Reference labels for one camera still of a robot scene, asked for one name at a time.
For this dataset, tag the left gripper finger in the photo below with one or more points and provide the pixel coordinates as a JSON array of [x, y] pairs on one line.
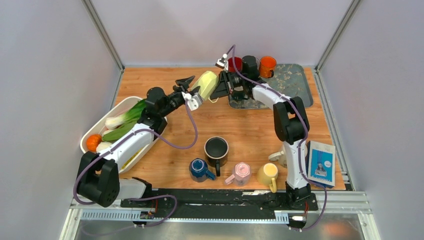
[[184, 83], [195, 90]]

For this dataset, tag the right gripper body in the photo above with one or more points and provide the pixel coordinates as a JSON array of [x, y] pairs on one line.
[[235, 80]]

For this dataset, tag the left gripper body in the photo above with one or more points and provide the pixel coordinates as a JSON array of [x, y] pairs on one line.
[[177, 98]]

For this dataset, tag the light green faceted mug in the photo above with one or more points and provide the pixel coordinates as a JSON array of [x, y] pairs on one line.
[[207, 84]]

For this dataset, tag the red mug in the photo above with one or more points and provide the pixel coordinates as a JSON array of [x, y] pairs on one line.
[[234, 64]]

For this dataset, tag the orange mug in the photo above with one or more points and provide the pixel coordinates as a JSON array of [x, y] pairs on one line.
[[267, 67]]

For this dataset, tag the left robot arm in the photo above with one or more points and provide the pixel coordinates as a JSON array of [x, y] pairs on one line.
[[98, 180]]

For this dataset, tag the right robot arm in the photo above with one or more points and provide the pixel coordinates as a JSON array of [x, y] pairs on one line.
[[291, 123]]

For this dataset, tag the black mug with gold rim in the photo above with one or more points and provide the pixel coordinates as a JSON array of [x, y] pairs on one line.
[[216, 150]]

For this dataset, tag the navy blue mug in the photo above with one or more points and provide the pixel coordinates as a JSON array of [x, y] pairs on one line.
[[199, 171]]

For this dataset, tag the cream white mug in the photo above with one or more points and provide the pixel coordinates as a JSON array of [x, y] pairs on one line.
[[279, 157]]

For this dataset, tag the pink faceted mug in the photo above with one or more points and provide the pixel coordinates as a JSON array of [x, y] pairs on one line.
[[240, 175]]

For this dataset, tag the yellow mug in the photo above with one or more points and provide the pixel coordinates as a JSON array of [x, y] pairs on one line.
[[267, 175]]

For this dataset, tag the bok choy vegetable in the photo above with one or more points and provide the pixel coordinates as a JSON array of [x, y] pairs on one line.
[[133, 113]]

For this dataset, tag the floral blue tray mat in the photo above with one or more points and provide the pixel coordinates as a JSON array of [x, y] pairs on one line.
[[288, 79]]

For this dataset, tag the green leafy vegetable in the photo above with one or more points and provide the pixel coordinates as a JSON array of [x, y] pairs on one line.
[[119, 132]]

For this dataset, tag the white oval vegetable dish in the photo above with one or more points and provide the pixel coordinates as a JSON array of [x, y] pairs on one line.
[[128, 161]]

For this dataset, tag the small orange pumpkin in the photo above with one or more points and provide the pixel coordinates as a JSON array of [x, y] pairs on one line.
[[93, 141]]

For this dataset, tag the blue and white box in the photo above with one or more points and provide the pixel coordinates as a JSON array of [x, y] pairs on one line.
[[321, 164]]

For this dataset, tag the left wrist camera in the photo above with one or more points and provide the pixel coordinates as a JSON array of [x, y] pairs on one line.
[[193, 101]]

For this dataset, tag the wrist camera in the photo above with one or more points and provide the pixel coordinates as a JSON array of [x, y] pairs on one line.
[[193, 101], [222, 62]]

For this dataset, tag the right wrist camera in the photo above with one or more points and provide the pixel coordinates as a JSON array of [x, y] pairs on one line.
[[222, 62]]

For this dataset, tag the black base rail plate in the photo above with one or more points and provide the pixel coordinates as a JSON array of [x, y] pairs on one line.
[[220, 203]]

